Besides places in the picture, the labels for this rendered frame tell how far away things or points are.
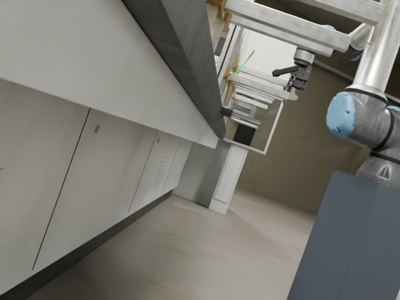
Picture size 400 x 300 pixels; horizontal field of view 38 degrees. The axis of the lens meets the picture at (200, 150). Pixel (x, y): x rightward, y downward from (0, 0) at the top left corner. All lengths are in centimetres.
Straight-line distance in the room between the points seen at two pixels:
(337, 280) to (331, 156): 969
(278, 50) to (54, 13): 490
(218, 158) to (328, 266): 333
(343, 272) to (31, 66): 174
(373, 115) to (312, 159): 942
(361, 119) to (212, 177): 340
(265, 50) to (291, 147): 604
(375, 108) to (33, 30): 176
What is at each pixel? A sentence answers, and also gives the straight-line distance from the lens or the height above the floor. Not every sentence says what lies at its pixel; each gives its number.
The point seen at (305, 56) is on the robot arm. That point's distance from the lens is 270.
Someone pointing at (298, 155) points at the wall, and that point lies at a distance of 1126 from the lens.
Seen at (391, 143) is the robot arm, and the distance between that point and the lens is 211.
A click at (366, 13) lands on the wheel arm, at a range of 98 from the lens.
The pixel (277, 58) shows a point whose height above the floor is 145.
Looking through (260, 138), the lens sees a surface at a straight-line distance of 518.
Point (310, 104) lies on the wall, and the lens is 1126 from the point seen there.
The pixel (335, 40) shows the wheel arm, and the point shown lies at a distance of 122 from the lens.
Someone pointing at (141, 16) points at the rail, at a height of 62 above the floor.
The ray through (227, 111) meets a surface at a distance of 247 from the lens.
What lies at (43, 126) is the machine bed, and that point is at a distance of 111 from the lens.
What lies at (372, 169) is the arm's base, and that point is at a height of 64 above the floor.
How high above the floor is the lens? 52
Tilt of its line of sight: 1 degrees down
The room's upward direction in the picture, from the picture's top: 20 degrees clockwise
